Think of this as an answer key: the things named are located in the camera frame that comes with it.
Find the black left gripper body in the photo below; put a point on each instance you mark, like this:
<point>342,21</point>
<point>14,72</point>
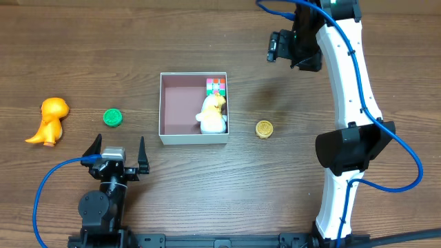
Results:
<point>117,173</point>

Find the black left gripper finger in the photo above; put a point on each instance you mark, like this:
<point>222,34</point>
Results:
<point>144,166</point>
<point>95,148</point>

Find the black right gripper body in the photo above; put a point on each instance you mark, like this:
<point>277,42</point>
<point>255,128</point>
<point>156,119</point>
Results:
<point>306,64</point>

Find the green wheel disc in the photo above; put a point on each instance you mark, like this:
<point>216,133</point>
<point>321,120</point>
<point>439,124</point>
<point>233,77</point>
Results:
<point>112,117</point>

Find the orange dinosaur toy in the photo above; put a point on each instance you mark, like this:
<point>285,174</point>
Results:
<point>50,129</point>

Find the multicolour puzzle cube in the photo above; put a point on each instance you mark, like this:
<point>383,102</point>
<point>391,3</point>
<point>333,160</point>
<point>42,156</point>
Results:
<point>214,86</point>

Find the white duck plush toy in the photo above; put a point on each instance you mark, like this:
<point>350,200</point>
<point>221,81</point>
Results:
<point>211,119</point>

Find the gold wheel disc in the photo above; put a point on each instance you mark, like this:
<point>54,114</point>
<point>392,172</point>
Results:
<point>264,129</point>

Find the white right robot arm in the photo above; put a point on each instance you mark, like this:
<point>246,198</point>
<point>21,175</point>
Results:
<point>330,33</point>

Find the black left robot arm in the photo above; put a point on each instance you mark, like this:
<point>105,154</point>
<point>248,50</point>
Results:
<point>102,210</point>

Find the white cardboard box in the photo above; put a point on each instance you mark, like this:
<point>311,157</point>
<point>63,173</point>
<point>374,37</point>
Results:
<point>181,99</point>

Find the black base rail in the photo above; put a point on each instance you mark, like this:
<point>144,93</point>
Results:
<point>283,240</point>

